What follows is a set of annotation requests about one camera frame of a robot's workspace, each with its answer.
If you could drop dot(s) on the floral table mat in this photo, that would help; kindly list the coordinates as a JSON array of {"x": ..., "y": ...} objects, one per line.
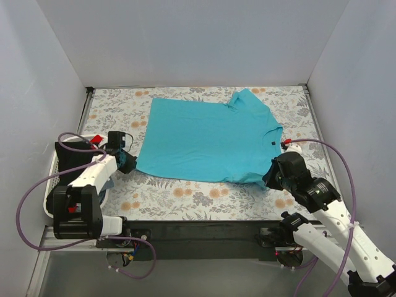
[{"x": 140, "y": 196}]

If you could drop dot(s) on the turquoise t shirt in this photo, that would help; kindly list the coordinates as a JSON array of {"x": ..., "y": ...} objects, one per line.
[{"x": 231, "y": 142}]

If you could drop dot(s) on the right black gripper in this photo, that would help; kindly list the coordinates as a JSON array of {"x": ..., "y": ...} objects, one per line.
[{"x": 271, "y": 176}]

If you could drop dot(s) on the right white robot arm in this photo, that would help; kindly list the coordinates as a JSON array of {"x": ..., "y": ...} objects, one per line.
[{"x": 343, "y": 246}]

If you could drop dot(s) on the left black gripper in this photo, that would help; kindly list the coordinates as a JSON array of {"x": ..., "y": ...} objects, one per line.
[{"x": 127, "y": 163}]

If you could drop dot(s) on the black t shirt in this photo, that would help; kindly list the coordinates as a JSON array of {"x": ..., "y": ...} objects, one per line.
[{"x": 68, "y": 160}]

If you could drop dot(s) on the white laundry basket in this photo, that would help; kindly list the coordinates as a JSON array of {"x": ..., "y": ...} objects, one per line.
[{"x": 51, "y": 183}]

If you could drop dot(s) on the aluminium frame rail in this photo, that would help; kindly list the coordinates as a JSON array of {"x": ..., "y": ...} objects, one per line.
[{"x": 49, "y": 240}]

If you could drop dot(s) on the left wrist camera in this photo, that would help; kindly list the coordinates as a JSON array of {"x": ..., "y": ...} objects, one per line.
[{"x": 116, "y": 140}]

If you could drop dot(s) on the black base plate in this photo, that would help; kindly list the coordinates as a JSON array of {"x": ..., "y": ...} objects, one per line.
[{"x": 186, "y": 240}]

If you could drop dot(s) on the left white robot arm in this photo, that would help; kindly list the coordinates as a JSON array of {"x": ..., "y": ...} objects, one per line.
[{"x": 76, "y": 207}]

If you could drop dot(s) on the red t shirt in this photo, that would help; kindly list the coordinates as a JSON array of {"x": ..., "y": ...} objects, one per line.
[{"x": 96, "y": 140}]

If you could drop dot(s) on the grey blue t shirt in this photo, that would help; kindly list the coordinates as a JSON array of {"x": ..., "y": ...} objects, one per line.
[{"x": 106, "y": 185}]

